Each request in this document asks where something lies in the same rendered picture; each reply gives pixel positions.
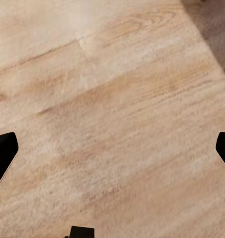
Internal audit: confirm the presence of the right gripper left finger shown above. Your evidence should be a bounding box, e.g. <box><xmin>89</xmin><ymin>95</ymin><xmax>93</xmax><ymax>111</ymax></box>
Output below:
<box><xmin>0</xmin><ymin>132</ymin><xmax>18</xmax><ymax>179</ymax></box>

